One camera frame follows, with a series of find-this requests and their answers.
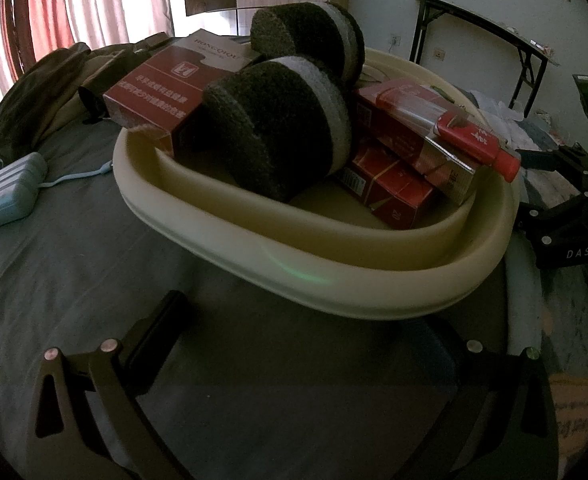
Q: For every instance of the small clutter on folding table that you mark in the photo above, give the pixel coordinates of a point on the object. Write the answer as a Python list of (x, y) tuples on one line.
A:
[(545, 49)]

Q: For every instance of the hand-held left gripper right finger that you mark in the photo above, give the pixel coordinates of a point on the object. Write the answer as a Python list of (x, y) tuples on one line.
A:
[(454, 365)]

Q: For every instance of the red and white curtain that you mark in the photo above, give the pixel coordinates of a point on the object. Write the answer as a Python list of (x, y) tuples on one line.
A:
[(99, 5)]

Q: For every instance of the dark round scouring sponge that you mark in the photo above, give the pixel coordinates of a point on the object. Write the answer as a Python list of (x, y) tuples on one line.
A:
[(299, 30), (264, 125)]

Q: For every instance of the white wall socket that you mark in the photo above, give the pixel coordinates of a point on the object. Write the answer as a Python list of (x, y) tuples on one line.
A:
[(396, 40)]

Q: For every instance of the grey bed sheet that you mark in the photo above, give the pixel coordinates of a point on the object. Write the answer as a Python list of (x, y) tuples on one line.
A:
[(74, 270)]

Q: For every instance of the cream plastic basin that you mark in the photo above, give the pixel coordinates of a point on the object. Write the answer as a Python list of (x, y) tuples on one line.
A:
[(374, 280)]

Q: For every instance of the short red box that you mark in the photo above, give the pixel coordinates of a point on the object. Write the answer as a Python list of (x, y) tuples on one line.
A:
[(394, 195)]

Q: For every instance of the dark olive jacket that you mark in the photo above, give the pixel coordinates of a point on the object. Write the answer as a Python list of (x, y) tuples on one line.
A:
[(39, 90)]

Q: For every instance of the light blue power strip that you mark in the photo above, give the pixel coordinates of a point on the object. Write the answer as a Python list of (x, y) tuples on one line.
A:
[(9, 190)]

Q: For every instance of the long red box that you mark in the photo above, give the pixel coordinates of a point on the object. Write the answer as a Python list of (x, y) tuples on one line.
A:
[(404, 145)]

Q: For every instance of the dark round scouring sponge front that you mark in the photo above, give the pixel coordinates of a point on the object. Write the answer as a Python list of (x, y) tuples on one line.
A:
[(264, 125)]

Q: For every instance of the small red pack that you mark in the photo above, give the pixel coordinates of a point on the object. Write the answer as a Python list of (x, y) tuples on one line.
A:
[(469, 140)]

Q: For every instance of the black folding table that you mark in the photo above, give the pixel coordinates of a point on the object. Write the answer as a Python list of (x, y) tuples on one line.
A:
[(474, 10)]

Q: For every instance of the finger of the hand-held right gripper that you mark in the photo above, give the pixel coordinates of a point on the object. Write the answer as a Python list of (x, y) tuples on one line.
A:
[(554, 162), (549, 220)]

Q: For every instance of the large red and white box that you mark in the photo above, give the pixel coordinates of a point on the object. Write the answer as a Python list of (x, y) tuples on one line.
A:
[(159, 90)]

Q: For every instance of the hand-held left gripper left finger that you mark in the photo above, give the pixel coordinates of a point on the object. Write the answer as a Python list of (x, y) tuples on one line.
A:
[(151, 332)]

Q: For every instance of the dark round scouring sponge back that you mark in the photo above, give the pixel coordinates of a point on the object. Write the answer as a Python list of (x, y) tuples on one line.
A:
[(299, 30)]

